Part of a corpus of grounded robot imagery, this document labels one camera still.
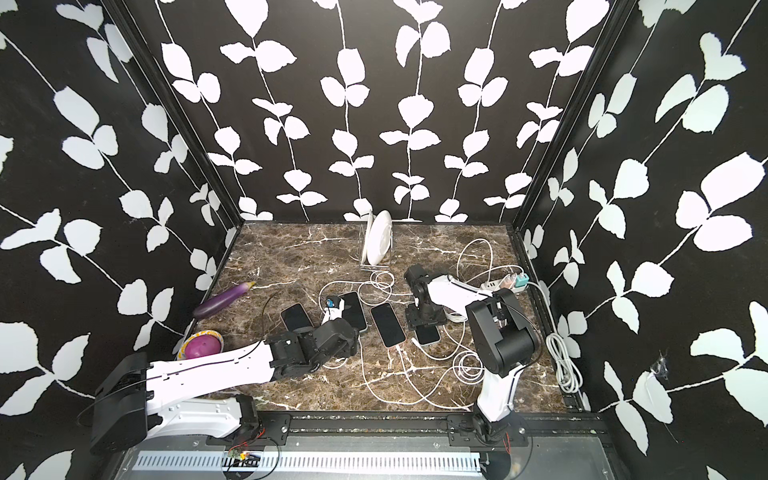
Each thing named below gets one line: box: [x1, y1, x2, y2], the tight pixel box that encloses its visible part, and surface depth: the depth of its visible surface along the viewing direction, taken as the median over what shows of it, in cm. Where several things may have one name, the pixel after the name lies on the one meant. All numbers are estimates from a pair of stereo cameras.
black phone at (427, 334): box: [414, 324, 441, 346], surface depth 92 cm
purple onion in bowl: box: [185, 334, 221, 359], surface depth 83 cm
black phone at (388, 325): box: [370, 302, 408, 349], surface depth 95 cm
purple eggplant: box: [193, 281, 256, 319], surface depth 97 cm
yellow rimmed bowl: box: [177, 330, 224, 360], surface depth 84 cm
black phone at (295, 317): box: [280, 303, 315, 332], surface depth 96 cm
